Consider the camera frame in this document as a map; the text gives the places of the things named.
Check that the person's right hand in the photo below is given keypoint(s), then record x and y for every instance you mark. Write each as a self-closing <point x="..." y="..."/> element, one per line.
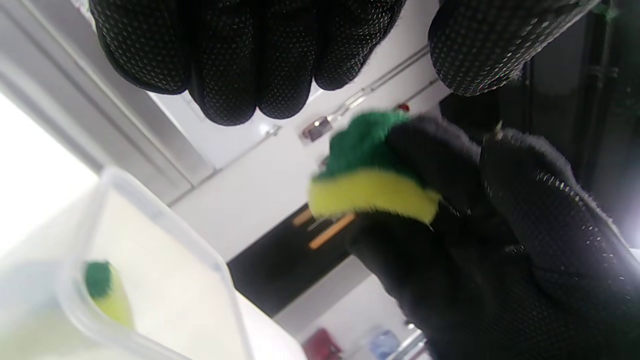
<point x="500" y="250"/>

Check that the person's left hand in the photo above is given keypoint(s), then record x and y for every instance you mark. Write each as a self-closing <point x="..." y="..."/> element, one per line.
<point x="250" y="50"/>

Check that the yellow green sponge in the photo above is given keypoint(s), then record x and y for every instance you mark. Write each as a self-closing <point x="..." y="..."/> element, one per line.
<point x="370" y="195"/>
<point x="107" y="295"/>

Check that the clear plastic airtight container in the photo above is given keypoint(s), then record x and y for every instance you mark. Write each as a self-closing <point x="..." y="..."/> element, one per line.
<point x="175" y="280"/>

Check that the blue water jug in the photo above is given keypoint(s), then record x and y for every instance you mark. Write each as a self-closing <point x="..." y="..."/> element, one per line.
<point x="385" y="345"/>

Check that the red plastic bin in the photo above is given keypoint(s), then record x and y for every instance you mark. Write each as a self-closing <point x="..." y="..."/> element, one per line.
<point x="322" y="347"/>

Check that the red wall alarm box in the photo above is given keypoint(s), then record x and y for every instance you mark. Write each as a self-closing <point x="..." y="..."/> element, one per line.
<point x="317" y="129"/>

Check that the small red wall button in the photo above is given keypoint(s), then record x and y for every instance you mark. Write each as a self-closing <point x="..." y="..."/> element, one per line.
<point x="402" y="107"/>

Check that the black wall panel orange stripes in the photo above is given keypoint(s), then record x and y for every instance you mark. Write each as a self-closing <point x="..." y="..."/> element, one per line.
<point x="280" y="280"/>

